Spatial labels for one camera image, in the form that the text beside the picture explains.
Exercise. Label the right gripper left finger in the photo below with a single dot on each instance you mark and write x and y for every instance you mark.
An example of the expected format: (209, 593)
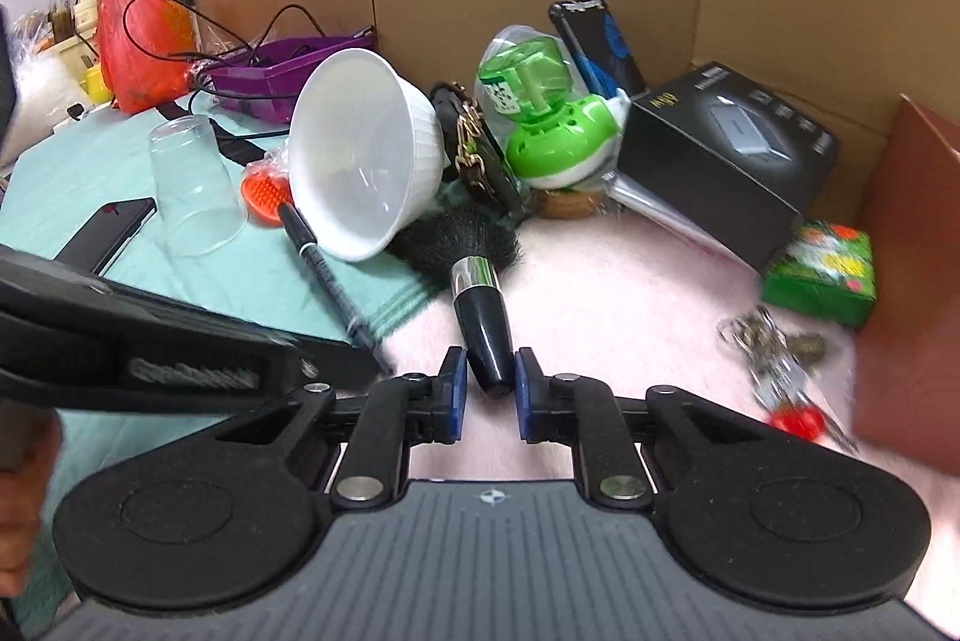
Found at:
(425, 409)

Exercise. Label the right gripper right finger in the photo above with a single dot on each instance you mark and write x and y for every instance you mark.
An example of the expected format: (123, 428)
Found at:
(551, 408)

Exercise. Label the black makeup brush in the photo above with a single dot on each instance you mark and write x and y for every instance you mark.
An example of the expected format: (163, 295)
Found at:
(465, 249)

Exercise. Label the key bunch with red bead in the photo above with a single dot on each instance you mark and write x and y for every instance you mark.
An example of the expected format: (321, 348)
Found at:
(782, 368)

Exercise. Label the brown monogram phone case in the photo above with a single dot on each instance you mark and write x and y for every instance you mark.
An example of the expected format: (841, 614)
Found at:
(476, 160)

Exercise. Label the white plastic bowl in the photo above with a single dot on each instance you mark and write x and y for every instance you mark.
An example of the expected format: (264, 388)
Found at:
(365, 154)

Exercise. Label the person's left hand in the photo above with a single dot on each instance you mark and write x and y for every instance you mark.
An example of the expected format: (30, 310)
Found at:
(23, 496)

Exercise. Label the black smartphone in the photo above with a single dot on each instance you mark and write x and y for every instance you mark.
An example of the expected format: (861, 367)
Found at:
(105, 234)

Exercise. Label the teal cloth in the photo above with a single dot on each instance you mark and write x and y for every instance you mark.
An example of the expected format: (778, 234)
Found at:
(51, 191)

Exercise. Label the clear plastic cup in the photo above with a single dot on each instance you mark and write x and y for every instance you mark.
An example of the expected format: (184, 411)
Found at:
(198, 203)

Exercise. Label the small woven basket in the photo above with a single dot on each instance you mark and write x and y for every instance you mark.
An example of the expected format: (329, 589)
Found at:
(567, 204)

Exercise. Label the black marker pen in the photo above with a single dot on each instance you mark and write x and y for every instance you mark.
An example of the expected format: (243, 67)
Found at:
(355, 326)

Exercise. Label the orange silicone brush pad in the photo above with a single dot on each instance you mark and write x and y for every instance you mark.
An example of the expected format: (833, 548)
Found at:
(263, 194)

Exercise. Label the green mosquito repellent device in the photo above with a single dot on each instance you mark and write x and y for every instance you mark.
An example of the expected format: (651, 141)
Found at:
(560, 136)

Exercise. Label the black charger box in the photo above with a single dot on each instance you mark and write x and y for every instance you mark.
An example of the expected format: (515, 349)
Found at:
(730, 156)

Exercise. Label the green small carton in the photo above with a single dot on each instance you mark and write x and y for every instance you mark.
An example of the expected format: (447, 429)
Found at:
(827, 271)

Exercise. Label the red plastic bag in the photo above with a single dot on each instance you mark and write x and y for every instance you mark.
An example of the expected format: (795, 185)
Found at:
(144, 48)

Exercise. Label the purple plastic tray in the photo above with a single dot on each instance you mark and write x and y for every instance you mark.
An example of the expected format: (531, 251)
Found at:
(267, 87)

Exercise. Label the black blue card package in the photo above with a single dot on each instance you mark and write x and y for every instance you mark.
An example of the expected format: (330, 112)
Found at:
(600, 53)

